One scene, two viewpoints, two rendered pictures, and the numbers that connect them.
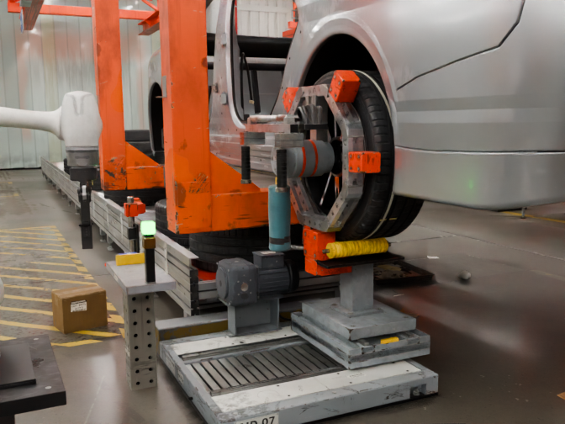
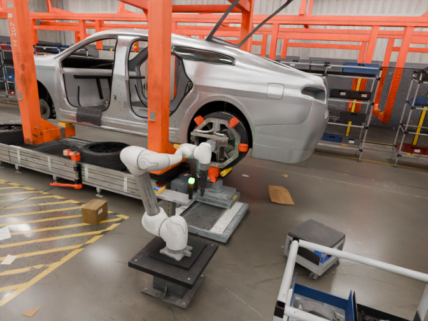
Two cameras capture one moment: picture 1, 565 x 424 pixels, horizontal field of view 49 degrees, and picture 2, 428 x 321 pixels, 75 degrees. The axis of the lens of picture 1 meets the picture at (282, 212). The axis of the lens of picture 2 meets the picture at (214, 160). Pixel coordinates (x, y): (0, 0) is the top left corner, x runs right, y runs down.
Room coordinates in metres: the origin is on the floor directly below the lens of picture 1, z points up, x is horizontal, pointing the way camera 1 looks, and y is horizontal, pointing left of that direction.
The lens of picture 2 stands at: (0.24, 2.00, 1.62)
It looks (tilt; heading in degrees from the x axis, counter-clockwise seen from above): 18 degrees down; 315
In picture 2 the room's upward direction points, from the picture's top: 5 degrees clockwise
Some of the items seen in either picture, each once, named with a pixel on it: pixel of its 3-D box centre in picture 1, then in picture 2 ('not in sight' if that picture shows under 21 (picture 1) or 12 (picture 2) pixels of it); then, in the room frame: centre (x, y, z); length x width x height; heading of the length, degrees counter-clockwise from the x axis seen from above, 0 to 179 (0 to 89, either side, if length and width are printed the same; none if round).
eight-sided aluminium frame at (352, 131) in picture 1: (319, 157); (215, 142); (2.40, -0.14, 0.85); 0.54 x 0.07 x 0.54; 24
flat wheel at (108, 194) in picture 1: (140, 189); (10, 134); (5.70, 1.29, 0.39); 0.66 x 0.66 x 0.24
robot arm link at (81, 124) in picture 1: (81, 119); (203, 152); (1.81, 0.57, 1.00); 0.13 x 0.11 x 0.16; 14
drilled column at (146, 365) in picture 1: (139, 331); (169, 216); (2.28, 0.55, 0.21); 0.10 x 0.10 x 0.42; 24
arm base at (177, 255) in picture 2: not in sight; (178, 248); (1.65, 0.90, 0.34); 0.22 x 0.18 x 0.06; 17
